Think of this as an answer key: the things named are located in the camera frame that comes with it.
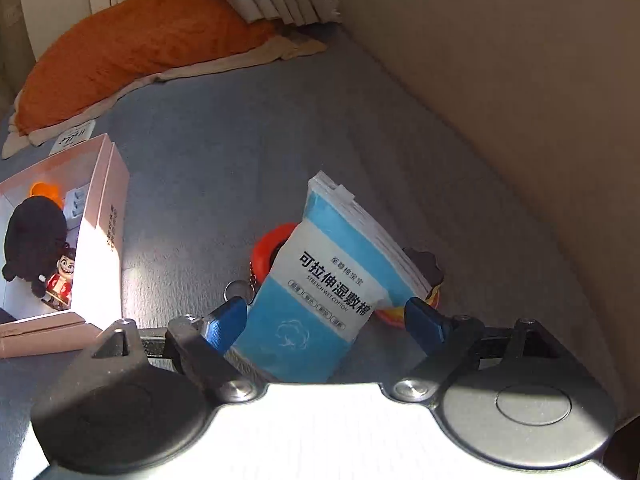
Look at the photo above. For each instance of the white label card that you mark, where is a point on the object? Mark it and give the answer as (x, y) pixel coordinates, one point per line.
(72, 138)

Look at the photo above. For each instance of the yellow and pink toy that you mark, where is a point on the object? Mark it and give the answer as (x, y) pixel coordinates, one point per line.
(424, 266)

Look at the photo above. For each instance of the beige padded side panel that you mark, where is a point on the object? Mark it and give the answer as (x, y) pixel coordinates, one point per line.
(500, 85)

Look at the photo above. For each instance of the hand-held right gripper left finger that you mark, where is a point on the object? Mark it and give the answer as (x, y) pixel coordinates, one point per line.
(225, 325)

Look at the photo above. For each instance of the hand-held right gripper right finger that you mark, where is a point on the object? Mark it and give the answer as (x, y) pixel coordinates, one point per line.
(422, 322)

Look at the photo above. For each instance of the white battery charger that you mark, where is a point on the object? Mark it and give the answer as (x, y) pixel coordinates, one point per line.
(76, 205)

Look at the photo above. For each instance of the pink cardboard box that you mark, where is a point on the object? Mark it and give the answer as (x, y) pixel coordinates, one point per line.
(105, 240)

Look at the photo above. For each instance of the blue cotton pad packet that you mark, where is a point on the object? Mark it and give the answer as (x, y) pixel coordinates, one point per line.
(320, 280)

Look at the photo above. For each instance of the orange translucent toy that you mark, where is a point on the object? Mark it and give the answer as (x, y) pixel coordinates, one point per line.
(45, 191)

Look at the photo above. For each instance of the blue-grey blanket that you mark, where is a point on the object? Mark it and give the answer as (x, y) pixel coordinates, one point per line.
(225, 160)

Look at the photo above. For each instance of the beige cloth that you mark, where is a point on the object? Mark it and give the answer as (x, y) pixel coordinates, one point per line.
(280, 50)

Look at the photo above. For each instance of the dark grey plush toy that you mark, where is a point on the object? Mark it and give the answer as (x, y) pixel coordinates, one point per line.
(35, 235)

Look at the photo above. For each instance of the orange pillow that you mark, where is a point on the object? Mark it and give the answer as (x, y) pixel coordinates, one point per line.
(125, 45)

